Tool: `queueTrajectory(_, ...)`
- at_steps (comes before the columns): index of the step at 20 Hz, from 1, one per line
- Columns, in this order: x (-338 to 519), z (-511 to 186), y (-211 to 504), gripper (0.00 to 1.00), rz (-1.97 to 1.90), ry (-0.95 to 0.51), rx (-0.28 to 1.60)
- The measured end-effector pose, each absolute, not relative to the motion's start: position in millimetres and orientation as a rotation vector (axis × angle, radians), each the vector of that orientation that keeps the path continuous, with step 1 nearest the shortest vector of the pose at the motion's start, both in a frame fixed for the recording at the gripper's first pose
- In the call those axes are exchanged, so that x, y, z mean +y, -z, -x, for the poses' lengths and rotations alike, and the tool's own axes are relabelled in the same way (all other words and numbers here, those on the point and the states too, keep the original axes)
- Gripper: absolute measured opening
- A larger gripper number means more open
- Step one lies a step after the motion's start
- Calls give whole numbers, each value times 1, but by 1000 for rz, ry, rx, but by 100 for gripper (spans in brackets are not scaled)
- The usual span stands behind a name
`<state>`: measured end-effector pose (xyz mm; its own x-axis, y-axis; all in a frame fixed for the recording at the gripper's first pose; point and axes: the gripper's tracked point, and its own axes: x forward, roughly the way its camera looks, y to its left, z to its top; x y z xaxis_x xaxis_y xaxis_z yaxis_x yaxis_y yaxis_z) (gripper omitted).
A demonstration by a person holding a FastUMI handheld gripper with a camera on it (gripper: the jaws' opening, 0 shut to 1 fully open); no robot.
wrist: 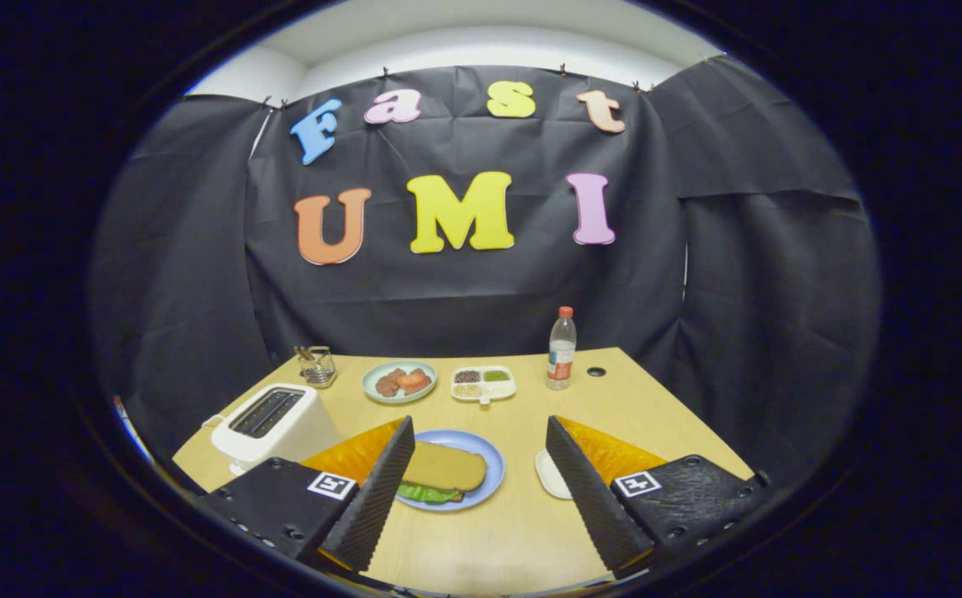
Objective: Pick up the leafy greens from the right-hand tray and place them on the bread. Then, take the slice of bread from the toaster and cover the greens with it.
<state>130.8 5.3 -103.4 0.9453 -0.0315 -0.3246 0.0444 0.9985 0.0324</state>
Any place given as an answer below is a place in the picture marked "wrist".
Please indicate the clear plastic bottle red cap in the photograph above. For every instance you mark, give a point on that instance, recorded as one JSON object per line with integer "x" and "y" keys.
{"x": 561, "y": 357}

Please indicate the black backdrop cloth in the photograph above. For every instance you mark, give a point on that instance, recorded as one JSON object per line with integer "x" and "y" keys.
{"x": 464, "y": 307}

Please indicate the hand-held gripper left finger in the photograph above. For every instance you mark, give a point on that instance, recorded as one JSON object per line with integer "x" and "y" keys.
{"x": 381, "y": 494}

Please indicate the red tomato slice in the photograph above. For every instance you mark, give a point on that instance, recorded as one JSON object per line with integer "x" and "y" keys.
{"x": 413, "y": 379}

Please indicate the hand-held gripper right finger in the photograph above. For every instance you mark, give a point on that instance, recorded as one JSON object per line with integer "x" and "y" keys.
{"x": 593, "y": 498}

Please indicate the black table edge bracket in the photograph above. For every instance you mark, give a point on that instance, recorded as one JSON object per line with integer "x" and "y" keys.
{"x": 761, "y": 478}

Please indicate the brown meat patty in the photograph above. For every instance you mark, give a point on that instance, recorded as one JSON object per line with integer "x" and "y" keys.
{"x": 386, "y": 385}
{"x": 425, "y": 387}

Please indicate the clear glass utensil holder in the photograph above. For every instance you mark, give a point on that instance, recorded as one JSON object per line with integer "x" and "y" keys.
{"x": 319, "y": 372}

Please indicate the pale green round plate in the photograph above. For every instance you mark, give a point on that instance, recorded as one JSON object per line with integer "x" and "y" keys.
{"x": 398, "y": 399}

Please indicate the white divided condiment tray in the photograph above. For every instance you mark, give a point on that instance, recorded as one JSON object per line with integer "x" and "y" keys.
{"x": 502, "y": 390}

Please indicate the brown toast slice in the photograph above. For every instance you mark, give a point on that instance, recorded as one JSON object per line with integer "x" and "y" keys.
{"x": 444, "y": 469}

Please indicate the white toaster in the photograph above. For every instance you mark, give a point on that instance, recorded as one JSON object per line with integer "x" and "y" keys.
{"x": 298, "y": 436}

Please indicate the white square plate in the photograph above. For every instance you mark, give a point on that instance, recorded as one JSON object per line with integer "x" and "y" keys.
{"x": 549, "y": 475}

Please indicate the green lettuce leaf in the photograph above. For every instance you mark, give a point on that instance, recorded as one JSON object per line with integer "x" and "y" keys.
{"x": 427, "y": 494}

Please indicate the blue round plate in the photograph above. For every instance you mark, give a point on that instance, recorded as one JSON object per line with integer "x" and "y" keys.
{"x": 489, "y": 453}

